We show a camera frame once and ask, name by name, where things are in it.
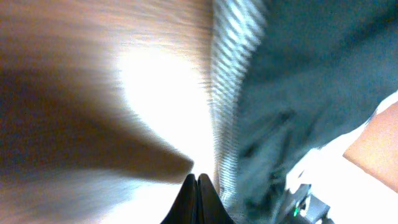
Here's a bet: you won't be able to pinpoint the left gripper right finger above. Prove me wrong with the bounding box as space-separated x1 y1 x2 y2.
197 174 234 224

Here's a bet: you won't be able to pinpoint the white t-shirt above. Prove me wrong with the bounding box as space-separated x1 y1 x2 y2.
285 93 397 224

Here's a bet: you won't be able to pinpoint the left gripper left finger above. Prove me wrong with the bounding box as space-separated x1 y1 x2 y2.
161 174 198 224

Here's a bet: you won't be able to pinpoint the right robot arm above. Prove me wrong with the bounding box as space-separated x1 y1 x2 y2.
276 184 335 224

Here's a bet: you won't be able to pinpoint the black shorts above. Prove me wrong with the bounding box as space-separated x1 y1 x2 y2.
211 0 397 223

